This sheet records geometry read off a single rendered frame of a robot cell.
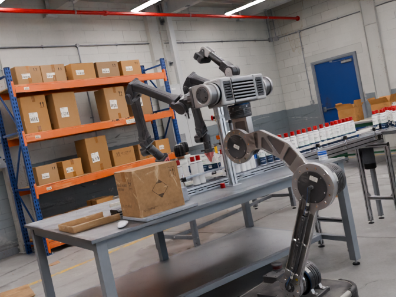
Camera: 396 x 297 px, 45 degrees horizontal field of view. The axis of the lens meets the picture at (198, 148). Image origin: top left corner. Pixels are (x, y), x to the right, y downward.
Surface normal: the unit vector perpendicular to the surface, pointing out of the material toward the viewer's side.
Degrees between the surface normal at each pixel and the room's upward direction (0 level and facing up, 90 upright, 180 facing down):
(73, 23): 90
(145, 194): 90
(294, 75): 90
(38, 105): 89
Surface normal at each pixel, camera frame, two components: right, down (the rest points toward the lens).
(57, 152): 0.70, -0.11
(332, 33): -0.69, 0.18
